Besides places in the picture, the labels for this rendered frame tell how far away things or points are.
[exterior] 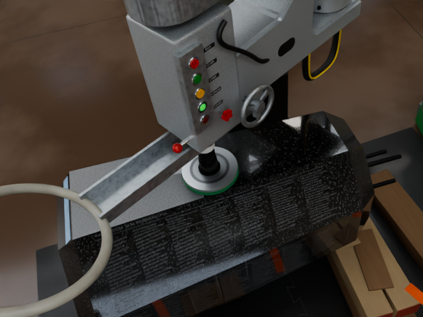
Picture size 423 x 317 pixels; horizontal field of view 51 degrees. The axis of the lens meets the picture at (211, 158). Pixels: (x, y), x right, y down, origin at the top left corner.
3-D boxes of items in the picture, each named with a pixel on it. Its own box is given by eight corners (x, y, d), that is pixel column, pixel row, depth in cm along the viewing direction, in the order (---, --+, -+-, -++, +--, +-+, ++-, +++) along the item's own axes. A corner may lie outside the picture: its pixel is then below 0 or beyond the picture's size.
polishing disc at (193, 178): (213, 202, 160) (212, 199, 159) (170, 175, 170) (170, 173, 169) (249, 163, 169) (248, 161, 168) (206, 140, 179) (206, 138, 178)
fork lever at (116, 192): (230, 88, 169) (229, 78, 166) (269, 111, 159) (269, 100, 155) (77, 198, 142) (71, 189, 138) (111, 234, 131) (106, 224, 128)
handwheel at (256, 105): (255, 99, 154) (252, 65, 143) (277, 112, 149) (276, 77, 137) (224, 124, 148) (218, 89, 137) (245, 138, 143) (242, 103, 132)
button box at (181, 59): (209, 117, 136) (195, 38, 114) (216, 121, 134) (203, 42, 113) (190, 132, 133) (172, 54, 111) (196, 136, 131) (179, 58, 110)
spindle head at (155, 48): (231, 75, 168) (218, -42, 134) (276, 100, 156) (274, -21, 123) (158, 129, 154) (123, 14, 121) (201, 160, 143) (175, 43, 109)
